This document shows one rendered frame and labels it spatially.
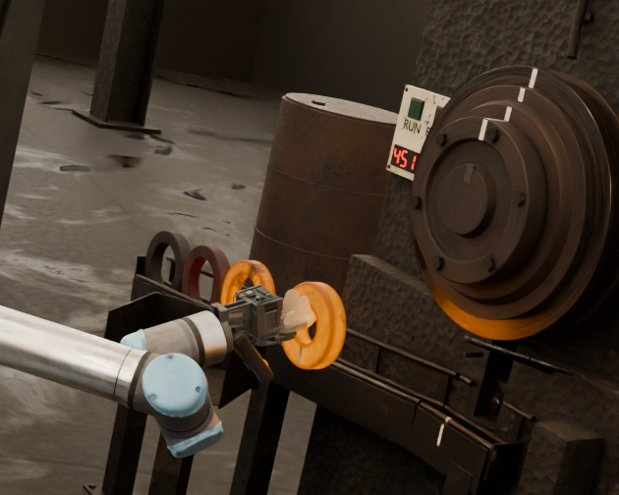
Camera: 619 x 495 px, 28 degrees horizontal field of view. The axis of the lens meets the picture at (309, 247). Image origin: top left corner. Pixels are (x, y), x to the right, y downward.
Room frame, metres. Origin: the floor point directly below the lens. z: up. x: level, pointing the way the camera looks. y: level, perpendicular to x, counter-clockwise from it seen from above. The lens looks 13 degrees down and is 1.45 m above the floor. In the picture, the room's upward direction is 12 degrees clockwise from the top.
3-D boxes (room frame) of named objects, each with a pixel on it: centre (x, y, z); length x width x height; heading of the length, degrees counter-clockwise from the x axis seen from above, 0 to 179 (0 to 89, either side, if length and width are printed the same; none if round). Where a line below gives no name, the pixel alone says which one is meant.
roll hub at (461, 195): (2.05, -0.25, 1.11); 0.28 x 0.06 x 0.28; 38
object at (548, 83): (2.11, -0.33, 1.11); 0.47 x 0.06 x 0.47; 38
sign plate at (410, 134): (2.44, -0.21, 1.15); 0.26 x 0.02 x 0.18; 38
